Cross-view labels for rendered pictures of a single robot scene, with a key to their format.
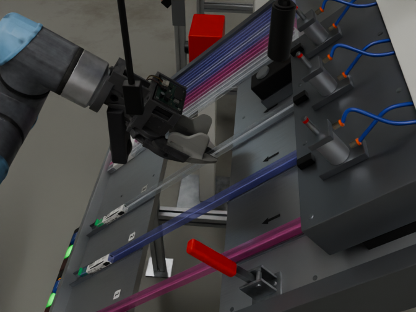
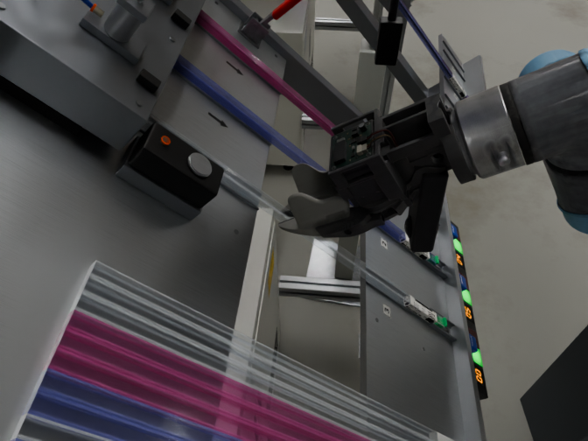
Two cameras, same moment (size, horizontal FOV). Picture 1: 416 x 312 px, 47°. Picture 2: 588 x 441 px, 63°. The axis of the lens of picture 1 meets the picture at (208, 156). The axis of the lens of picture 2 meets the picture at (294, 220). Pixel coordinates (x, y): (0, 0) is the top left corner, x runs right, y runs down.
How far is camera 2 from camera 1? 0.94 m
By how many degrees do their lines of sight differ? 88
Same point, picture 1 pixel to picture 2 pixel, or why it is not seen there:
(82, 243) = (454, 311)
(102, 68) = (460, 105)
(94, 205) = (464, 371)
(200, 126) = (304, 207)
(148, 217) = (367, 243)
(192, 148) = (314, 182)
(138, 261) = not seen: hidden behind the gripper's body
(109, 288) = not seen: hidden behind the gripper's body
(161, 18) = not seen: outside the picture
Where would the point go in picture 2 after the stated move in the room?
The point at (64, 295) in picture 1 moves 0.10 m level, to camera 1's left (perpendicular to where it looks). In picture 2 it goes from (445, 253) to (506, 253)
